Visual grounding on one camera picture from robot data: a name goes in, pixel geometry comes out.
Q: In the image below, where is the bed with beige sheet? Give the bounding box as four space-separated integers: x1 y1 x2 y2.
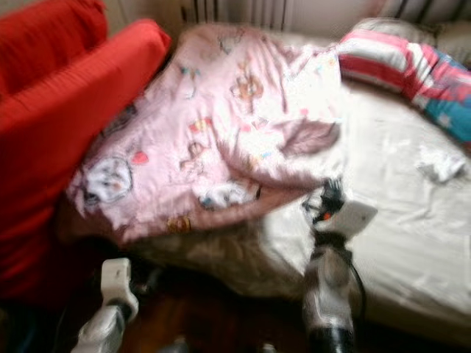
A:
125 29 471 346

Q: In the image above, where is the white crumpled cloth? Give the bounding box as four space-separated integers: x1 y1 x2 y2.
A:
416 143 468 183

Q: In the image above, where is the pink cartoon print quilt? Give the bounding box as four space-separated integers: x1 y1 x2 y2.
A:
63 22 347 247

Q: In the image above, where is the striped red blue bolster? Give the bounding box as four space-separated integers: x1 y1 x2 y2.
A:
337 18 471 144

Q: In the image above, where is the long red sofa cushion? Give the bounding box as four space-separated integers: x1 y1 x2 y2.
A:
0 18 172 302

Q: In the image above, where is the red sofa back cushion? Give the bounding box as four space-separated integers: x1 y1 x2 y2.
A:
0 0 109 96

